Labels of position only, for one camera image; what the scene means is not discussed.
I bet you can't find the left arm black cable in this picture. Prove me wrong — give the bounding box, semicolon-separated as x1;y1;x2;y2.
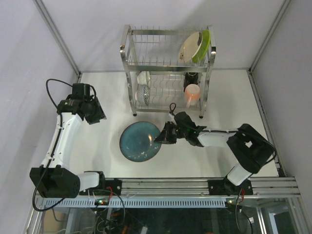
45;78;74;108

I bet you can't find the dark blue patterned bowl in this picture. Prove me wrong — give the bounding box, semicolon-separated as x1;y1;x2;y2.
135;85;150;106

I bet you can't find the black mug cream inside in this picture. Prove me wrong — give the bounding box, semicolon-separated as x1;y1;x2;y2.
183;72;198;91

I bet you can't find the perforated cable tray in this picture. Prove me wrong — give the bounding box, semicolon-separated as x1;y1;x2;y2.
56;196;227;208

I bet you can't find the aluminium frame post right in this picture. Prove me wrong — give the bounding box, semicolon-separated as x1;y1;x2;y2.
249;0;292;73

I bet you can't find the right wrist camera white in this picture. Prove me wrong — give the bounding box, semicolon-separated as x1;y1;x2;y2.
169;113;175;122

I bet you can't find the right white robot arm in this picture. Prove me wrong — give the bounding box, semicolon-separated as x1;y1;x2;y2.
154;112;277;195

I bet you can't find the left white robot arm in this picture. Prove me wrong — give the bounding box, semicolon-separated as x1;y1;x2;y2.
30;83;106;198

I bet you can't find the cream plate with floral print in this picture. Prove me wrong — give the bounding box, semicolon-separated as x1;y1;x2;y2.
178;32;203;62

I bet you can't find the pink ceramic mug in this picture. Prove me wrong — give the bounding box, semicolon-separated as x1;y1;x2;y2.
184;84;200;108

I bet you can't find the aluminium frame post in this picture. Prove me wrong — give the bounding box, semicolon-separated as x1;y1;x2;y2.
249;0;292;73
33;0;81;78

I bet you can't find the stainless steel dish rack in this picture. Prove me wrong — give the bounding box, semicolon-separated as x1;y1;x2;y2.
119;24;216;118

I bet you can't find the lime green plate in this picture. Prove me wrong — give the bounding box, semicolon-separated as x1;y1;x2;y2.
192;30;211;63

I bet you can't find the teal patterned white bowl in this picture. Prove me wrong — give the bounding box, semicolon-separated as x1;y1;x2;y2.
137;71;152;88

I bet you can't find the blue glazed ceramic plate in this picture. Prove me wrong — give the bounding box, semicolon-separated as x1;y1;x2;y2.
119;121;161;162

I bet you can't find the aluminium frame post left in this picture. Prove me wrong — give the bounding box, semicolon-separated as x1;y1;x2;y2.
33;0;81;78

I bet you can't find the aluminium front rail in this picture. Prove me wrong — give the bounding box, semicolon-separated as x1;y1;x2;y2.
35;177;302;198

